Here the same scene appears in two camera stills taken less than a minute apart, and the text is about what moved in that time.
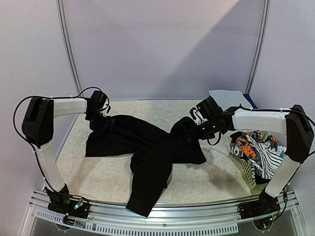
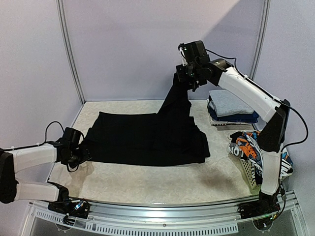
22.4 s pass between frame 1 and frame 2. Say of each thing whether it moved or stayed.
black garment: moved
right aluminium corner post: stayed
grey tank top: stayed
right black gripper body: moved
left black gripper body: moved
